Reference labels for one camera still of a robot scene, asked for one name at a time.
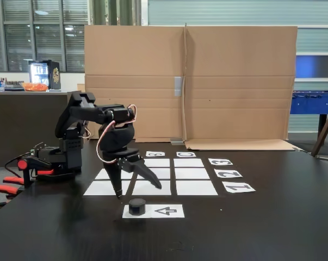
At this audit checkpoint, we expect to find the black hexagonal token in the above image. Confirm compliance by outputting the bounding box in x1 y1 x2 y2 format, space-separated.
128 198 147 216

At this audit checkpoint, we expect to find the white paper grid square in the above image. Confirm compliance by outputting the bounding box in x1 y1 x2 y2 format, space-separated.
132 180 172 196
137 167 171 180
95 168 135 180
175 167 211 180
176 180 219 196
83 181 131 196
174 158 205 167
144 158 170 167

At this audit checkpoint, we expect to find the paper sheet with arrow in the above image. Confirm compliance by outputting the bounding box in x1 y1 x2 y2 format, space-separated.
122 204 185 219

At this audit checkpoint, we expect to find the paper label number 3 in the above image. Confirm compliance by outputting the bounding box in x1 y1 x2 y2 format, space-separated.
208 158 234 166

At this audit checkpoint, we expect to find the black mini fridge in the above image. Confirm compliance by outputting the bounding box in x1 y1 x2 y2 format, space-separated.
28 60 61 90

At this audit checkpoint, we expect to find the large brown cardboard panel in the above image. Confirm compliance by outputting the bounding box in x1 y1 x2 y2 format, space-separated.
184 23 303 151
84 25 187 144

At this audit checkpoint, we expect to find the red and black clamp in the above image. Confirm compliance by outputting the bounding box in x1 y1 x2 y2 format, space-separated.
16 156 55 188
0 176 26 210

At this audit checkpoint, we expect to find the paper label number 2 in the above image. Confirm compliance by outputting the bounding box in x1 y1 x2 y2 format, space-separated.
214 169 243 179

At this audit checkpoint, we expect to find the orange snack bag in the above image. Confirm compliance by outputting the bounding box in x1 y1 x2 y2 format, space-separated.
19 82 49 92

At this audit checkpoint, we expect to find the paper label number 1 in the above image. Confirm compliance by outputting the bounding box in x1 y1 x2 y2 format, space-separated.
222 182 256 194

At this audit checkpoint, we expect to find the dark brown counter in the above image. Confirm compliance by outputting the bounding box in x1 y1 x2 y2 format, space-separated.
0 91 84 167

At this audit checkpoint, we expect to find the blue foosball table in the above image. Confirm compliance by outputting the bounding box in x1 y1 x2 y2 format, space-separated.
290 90 328 141

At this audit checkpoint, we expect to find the dark wooden leg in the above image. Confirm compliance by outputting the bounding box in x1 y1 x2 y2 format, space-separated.
311 102 328 157

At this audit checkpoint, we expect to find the red white servo cable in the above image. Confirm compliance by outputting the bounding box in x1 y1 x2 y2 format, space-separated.
96 104 137 164

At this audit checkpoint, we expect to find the black power cable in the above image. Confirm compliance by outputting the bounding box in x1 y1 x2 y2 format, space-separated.
4 154 34 177

